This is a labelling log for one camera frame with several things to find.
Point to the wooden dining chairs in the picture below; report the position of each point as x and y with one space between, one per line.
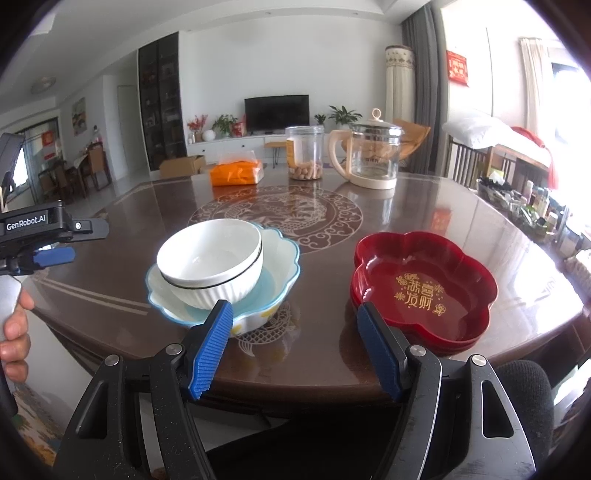
92 168

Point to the cardboard box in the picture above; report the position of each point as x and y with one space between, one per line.
182 167

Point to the grey curtain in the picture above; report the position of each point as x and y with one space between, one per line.
425 92

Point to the framed wall picture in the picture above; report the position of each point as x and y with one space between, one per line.
79 115

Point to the white sheer curtain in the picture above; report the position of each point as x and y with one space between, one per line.
531 83

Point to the white television cabinet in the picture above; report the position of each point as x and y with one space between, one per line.
231 147

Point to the basket of small bottles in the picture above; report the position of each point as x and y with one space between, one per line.
496 189

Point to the green leafy plant red pot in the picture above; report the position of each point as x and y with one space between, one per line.
224 124

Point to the white pillow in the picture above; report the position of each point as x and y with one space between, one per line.
475 131

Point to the blue scalloped bowl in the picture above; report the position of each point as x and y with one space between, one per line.
279 274

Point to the clear plastic snack jar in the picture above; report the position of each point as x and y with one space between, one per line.
304 152

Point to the red flower-shaped plate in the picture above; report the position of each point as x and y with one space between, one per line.
415 258
455 348

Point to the wooden crib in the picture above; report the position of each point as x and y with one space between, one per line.
466 166

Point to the white standing air conditioner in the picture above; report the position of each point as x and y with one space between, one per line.
399 83

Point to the red cloth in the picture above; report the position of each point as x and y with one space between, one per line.
535 138

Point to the small wooden side table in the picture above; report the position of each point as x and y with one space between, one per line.
276 147

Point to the white bowl blue print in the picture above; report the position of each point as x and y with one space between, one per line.
207 249

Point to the dark display cabinet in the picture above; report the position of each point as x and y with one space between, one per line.
161 106

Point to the black television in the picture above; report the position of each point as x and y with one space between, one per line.
277 113

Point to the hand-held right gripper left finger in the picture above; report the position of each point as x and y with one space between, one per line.
210 350

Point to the red flower arrangement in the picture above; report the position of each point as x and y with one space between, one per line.
197 124

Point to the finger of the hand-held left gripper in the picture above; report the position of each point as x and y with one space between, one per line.
53 257
87 228

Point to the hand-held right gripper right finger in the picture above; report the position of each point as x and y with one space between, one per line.
381 350

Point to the orange lounge chair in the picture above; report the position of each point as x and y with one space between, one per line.
415 138

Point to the small green potted plant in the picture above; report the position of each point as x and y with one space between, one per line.
319 120

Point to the person's left hand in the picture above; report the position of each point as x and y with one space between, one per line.
14 339

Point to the white ribbed bowl black rim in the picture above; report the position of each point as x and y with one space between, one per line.
217 295

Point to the large green potted plant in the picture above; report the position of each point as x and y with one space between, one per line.
344 114

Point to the orange tissue packet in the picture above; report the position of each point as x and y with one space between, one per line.
235 174

